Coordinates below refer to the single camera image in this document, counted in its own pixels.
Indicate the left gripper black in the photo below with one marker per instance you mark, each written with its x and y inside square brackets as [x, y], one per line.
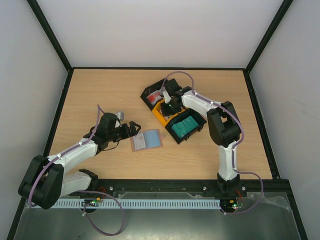
[127, 134]

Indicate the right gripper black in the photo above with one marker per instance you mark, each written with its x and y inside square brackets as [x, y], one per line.
[167, 108]

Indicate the white blossom card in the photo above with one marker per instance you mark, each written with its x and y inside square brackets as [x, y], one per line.
[139, 141]

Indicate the pink card holder wallet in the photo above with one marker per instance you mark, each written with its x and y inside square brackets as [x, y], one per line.
[153, 139]

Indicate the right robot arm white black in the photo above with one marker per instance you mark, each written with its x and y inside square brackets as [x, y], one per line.
[224, 127]

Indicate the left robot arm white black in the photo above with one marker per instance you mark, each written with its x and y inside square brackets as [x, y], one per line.
[47, 179]

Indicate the red white card stack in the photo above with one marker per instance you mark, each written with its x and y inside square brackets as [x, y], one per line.
[154, 97]

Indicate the black bin with red cards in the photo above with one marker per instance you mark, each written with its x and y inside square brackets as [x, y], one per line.
[148, 90]

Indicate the green card stack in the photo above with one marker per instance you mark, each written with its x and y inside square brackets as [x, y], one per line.
[185, 126]

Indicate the black bin with green cards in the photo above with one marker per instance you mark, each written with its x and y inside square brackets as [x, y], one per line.
[189, 112]

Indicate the yellow plastic bin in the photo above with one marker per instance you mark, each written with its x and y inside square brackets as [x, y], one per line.
[159, 114]

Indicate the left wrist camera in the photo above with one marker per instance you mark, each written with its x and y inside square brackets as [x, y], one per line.
[120, 115]

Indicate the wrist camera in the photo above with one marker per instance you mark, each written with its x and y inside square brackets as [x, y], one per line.
[170, 87]
[120, 115]

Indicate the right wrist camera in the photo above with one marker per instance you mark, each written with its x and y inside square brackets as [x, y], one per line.
[170, 87]

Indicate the white slotted cable duct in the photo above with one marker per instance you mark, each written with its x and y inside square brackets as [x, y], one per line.
[199, 204]

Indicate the black enclosure frame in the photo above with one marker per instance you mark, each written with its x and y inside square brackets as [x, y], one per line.
[276, 184]

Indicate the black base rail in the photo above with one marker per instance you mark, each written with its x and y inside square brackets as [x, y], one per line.
[205, 188]

